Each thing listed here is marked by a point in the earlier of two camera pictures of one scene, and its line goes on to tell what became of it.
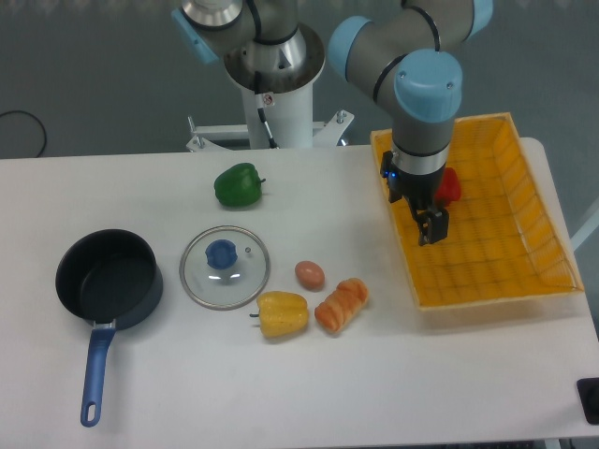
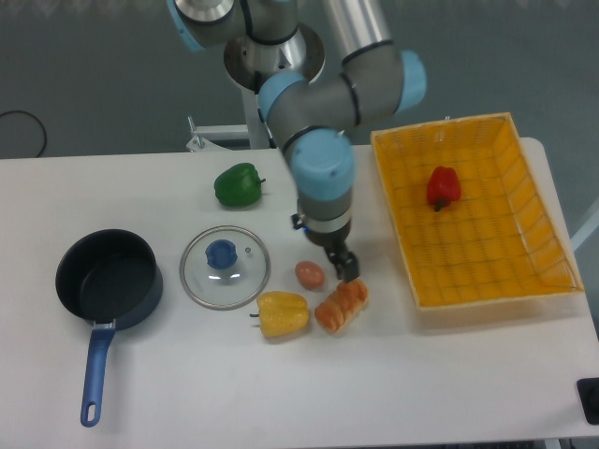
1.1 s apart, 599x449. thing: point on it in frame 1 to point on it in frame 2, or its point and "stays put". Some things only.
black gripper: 424,192 to 335,242
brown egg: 310,275 stays put
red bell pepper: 449,189 stays put
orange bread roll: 342,305 stays put
